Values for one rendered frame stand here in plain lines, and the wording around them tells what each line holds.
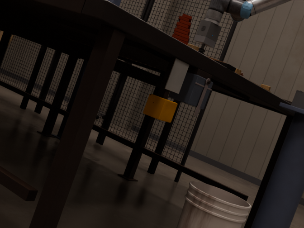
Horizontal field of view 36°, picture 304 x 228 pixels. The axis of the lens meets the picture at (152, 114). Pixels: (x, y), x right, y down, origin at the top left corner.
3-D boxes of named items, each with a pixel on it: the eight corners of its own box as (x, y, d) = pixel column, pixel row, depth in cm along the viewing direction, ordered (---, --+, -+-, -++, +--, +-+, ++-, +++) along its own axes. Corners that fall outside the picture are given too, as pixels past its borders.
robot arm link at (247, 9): (252, 7, 227) (231, -1, 228) (254, 2, 216) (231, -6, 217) (247, 22, 227) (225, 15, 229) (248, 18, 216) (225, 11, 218)
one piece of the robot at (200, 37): (210, 17, 230) (198, 49, 230) (199, 11, 223) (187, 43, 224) (225, 21, 223) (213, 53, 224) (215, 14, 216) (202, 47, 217)
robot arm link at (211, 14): (205, 8, 222) (214, 14, 228) (201, 17, 222) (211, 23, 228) (216, 10, 217) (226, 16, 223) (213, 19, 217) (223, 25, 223)
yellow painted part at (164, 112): (171, 123, 178) (192, 64, 177) (158, 119, 171) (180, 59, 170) (154, 116, 183) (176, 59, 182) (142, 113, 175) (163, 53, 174)
